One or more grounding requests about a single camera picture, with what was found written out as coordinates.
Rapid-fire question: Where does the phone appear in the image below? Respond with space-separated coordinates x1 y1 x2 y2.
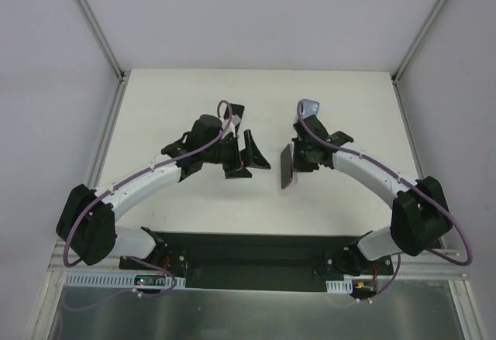
230 103 245 119
280 143 298 190

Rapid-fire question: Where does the lilac silicone phone case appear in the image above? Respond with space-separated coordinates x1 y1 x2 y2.
297 98 320 118

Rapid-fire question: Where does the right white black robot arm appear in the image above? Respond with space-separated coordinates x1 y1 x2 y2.
291 115 453 276

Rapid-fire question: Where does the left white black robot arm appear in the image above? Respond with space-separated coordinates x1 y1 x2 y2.
56 113 270 270

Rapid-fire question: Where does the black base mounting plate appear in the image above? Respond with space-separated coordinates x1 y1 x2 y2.
115 228 402 290

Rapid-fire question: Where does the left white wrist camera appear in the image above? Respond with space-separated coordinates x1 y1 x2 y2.
226 115 242 137

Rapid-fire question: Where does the right aluminium frame post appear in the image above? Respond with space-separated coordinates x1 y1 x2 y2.
391 0 449 86

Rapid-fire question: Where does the aluminium frame post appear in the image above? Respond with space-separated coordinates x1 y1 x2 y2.
74 0 126 81
391 0 449 86

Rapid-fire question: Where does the right white slotted cable duct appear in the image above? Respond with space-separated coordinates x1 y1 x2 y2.
325 279 353 294

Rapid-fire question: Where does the white slotted cable duct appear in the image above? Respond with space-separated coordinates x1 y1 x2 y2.
65 273 186 290
325 279 353 294

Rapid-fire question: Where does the right aluminium extrusion rail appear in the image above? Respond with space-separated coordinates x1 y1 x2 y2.
398 252 469 281

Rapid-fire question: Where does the aluminium extrusion rail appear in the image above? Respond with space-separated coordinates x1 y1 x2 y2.
49 241 120 269
398 252 469 281

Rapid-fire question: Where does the left white slotted cable duct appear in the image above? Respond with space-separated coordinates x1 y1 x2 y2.
65 273 186 290

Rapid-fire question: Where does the left aluminium frame post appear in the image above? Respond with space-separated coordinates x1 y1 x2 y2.
74 0 126 81

